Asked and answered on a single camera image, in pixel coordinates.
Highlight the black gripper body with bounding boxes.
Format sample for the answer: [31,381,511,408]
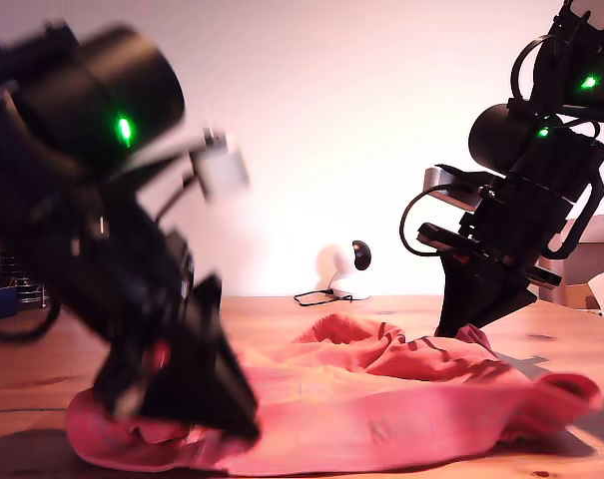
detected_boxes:
[46,199,203,415]
[418,177,575,289]

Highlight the red underwear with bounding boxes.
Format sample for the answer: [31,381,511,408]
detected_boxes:
[64,312,604,475]

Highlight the brown cardboard box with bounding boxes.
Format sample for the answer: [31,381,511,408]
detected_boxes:
[563,283,600,310]

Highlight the metal wire utensil holder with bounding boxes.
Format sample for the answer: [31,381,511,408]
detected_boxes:
[0,248,51,310]

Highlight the white round security camera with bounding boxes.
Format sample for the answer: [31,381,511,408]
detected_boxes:
[314,239,373,302]

